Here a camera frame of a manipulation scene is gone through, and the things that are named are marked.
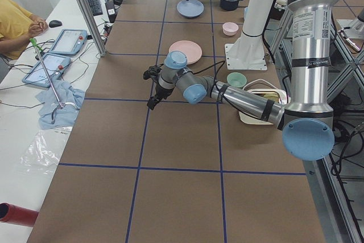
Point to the light blue plate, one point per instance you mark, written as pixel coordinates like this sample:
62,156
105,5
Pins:
190,8

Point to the pink plate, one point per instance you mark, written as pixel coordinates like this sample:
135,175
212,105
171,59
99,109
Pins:
192,50

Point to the pink bowl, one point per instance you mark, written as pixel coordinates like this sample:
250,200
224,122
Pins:
230,28

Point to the black keyboard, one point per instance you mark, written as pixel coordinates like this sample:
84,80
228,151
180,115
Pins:
95,7

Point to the upper teach pendant tablet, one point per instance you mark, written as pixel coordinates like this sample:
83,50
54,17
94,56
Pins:
69,42

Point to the teach pendant tablet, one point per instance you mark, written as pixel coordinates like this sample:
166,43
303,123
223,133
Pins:
55,65
69,42

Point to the lower teach pendant tablet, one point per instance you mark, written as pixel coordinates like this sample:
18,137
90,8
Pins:
55,65

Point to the cream toaster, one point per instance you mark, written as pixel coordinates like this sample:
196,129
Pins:
267,105

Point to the black computer mouse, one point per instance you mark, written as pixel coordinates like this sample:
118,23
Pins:
55,23

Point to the clear plastic bag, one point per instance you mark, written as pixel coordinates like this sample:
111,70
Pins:
43,154

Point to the grabber stick with green tip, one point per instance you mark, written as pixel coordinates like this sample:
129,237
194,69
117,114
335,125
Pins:
61,104

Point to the person in yellow shirt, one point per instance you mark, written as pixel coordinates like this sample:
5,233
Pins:
18,26

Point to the red cylinder bottle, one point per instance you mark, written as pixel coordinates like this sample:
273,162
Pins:
16,215

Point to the white pedestal column with base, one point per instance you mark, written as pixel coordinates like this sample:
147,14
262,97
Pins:
247,53

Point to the green cup with handle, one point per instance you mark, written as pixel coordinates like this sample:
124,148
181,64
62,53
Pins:
236,79

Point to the aluminium frame post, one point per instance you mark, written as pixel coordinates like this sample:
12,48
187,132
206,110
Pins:
92,27

